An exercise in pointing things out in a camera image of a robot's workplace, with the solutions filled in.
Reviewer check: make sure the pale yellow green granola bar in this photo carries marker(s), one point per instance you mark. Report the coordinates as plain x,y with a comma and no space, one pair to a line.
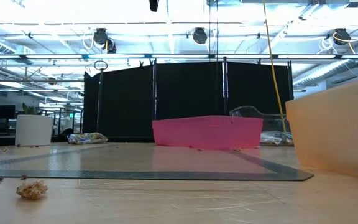
87,138

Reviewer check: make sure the loose granola chunk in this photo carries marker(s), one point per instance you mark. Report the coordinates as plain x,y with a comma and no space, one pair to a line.
32,190

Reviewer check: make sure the black partition panel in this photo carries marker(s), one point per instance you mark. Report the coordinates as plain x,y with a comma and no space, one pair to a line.
120,102
250,93
188,90

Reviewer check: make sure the pink plastic tray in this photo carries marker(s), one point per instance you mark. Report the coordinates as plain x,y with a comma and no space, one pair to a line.
207,133

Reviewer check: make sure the clear plastic tray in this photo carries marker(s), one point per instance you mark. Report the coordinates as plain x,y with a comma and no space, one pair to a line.
247,112

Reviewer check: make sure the clear mat with black border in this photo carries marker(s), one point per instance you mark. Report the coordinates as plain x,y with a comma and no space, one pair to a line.
166,165

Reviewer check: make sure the small plant in white pot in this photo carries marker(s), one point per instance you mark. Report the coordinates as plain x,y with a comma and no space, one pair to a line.
34,130

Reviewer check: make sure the black computer monitor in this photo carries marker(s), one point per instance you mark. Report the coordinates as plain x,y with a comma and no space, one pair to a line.
4,112

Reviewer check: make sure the orange plastic tray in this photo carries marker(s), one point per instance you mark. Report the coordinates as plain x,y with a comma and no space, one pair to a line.
337,130

